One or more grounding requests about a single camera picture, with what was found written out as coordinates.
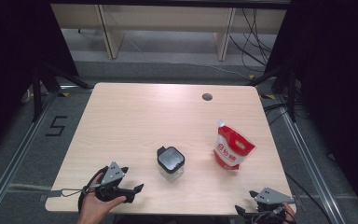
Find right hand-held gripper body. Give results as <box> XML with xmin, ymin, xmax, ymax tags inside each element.
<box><xmin>243</xmin><ymin>187</ymin><xmax>295</xmax><ymax>224</ymax></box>

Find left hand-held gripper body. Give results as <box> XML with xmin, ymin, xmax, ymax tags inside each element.
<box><xmin>94</xmin><ymin>161</ymin><xmax>136</xmax><ymax>203</ymax></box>

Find clear jar with black lid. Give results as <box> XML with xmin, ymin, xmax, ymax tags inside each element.
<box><xmin>157</xmin><ymin>145</ymin><xmax>186</xmax><ymax>182</ymax></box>

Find red and white sugar bag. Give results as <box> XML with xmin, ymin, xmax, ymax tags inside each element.
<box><xmin>213</xmin><ymin>119</ymin><xmax>256</xmax><ymax>171</ymax></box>

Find person's right hand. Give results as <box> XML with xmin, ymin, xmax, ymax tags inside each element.
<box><xmin>280</xmin><ymin>203</ymin><xmax>296</xmax><ymax>224</ymax></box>

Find person's left hand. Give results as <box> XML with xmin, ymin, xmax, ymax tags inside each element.
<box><xmin>77</xmin><ymin>172</ymin><xmax>128</xmax><ymax>224</ymax></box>

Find grey tape strip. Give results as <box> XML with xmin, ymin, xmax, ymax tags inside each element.
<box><xmin>46</xmin><ymin>189</ymin><xmax>63</xmax><ymax>199</ymax></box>

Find black metal stand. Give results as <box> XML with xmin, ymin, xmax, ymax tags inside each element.
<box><xmin>246</xmin><ymin>64</ymin><xmax>298</xmax><ymax>123</ymax></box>
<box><xmin>31</xmin><ymin>63</ymin><xmax>93</xmax><ymax>123</ymax></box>

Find black curtain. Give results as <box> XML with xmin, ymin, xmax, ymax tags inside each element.
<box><xmin>0</xmin><ymin>0</ymin><xmax>79</xmax><ymax>162</ymax></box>
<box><xmin>264</xmin><ymin>0</ymin><xmax>358</xmax><ymax>216</ymax></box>

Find light wooden desk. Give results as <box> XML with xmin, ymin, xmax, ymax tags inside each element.
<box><xmin>49</xmin><ymin>3</ymin><xmax>288</xmax><ymax>62</ymax></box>

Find black cable loop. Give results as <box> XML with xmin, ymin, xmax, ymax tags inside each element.
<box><xmin>77</xmin><ymin>167</ymin><xmax>107</xmax><ymax>213</ymax></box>

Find long black floor cable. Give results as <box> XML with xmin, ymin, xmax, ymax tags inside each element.
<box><xmin>284</xmin><ymin>172</ymin><xmax>334</xmax><ymax>224</ymax></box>

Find thin wire loop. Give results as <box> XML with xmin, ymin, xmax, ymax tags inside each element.
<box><xmin>61</xmin><ymin>187</ymin><xmax>86</xmax><ymax>198</ymax></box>

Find aluminium floor rail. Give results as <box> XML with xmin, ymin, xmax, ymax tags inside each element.
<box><xmin>276</xmin><ymin>94</ymin><xmax>347</xmax><ymax>224</ymax></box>
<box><xmin>0</xmin><ymin>92</ymin><xmax>60</xmax><ymax>224</ymax></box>

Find black floor cables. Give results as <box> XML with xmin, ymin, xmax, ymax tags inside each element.
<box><xmin>263</xmin><ymin>102</ymin><xmax>295</xmax><ymax>126</ymax></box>

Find white floor cable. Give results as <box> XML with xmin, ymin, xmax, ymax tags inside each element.
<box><xmin>127</xmin><ymin>36</ymin><xmax>252</xmax><ymax>79</ymax></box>

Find bundle of black cables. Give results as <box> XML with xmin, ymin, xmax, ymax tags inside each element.
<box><xmin>228</xmin><ymin>8</ymin><xmax>278</xmax><ymax>68</ymax></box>

